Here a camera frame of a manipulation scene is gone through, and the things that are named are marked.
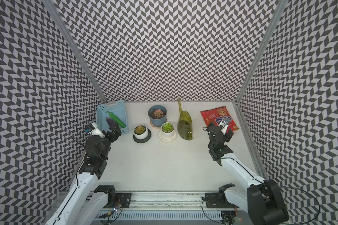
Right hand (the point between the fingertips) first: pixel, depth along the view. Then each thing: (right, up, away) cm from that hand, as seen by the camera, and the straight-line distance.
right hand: (220, 127), depth 83 cm
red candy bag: (+3, +7, +19) cm, 21 cm away
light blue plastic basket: (-73, +11, +27) cm, 79 cm away
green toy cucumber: (-75, +5, +26) cm, 80 cm away
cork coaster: (-44, -1, +22) cm, 50 cm away
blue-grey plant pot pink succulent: (-40, +7, +15) cm, 43 cm away
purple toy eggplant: (-77, +2, +23) cm, 80 cm away
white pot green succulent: (-32, -2, +8) cm, 33 cm away
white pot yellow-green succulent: (-50, -4, +8) cm, 51 cm away
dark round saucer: (-49, -10, +11) cm, 51 cm away
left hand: (-63, 0, -5) cm, 63 cm away
